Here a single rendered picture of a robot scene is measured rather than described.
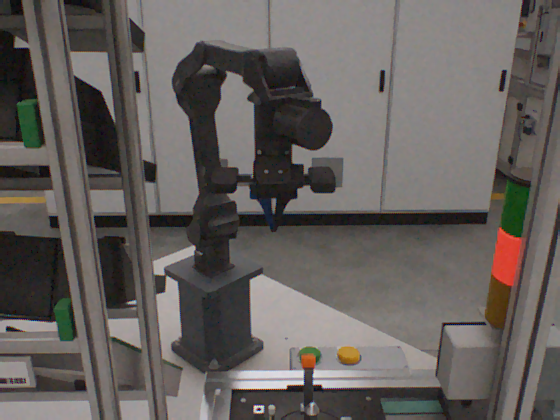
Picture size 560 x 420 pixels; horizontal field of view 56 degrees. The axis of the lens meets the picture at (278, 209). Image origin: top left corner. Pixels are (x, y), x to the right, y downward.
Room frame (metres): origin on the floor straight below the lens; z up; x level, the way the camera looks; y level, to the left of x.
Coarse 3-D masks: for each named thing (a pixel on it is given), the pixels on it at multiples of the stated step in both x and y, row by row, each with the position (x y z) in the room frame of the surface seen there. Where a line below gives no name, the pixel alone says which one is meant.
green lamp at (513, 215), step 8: (512, 184) 0.46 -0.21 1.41; (512, 192) 0.46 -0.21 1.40; (520, 192) 0.45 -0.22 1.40; (528, 192) 0.44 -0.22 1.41; (504, 200) 0.47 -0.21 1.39; (512, 200) 0.46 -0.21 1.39; (520, 200) 0.45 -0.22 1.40; (504, 208) 0.47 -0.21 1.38; (512, 208) 0.45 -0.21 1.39; (520, 208) 0.45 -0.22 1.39; (504, 216) 0.46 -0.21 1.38; (512, 216) 0.45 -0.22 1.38; (520, 216) 0.45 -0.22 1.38; (504, 224) 0.46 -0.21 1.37; (512, 224) 0.45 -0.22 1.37; (520, 224) 0.45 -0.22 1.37; (504, 232) 0.46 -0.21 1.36; (512, 232) 0.45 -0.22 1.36; (520, 232) 0.45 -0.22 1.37
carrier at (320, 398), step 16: (240, 400) 0.67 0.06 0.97; (256, 400) 0.67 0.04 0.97; (272, 400) 0.67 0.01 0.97; (288, 400) 0.67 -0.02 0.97; (320, 400) 0.67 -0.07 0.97; (336, 400) 0.67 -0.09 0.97; (352, 400) 0.67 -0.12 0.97; (368, 400) 0.67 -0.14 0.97; (240, 416) 0.64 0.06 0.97; (272, 416) 0.54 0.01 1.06; (288, 416) 0.62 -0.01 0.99; (304, 416) 0.57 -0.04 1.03; (320, 416) 0.58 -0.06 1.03; (336, 416) 0.62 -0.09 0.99; (352, 416) 0.64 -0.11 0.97; (368, 416) 0.64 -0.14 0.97; (384, 416) 0.64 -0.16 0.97
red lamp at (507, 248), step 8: (504, 240) 0.46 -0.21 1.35; (512, 240) 0.45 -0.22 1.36; (520, 240) 0.45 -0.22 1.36; (496, 248) 0.47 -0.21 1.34; (504, 248) 0.46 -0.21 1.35; (512, 248) 0.45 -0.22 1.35; (496, 256) 0.47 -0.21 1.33; (504, 256) 0.45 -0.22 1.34; (512, 256) 0.45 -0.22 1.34; (496, 264) 0.46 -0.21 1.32; (504, 264) 0.45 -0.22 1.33; (512, 264) 0.45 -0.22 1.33; (496, 272) 0.46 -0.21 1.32; (504, 272) 0.45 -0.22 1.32; (512, 272) 0.45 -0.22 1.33; (504, 280) 0.45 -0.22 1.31; (512, 280) 0.44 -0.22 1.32
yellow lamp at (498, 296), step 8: (496, 280) 0.46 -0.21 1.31; (496, 288) 0.46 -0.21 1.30; (504, 288) 0.45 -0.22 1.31; (488, 296) 0.47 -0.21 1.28; (496, 296) 0.45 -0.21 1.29; (504, 296) 0.45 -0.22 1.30; (488, 304) 0.46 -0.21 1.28; (496, 304) 0.45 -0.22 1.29; (504, 304) 0.45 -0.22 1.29; (488, 312) 0.46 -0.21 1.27; (496, 312) 0.45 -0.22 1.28; (504, 312) 0.45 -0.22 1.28; (488, 320) 0.46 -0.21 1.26; (496, 320) 0.45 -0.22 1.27; (504, 320) 0.44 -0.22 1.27
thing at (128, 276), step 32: (0, 256) 0.42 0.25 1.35; (32, 256) 0.42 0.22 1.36; (64, 256) 0.42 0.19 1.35; (128, 256) 0.55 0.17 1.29; (0, 288) 0.41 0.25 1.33; (32, 288) 0.41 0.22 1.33; (64, 288) 0.42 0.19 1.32; (128, 288) 0.54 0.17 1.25; (160, 288) 0.63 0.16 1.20; (32, 320) 0.39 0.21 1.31
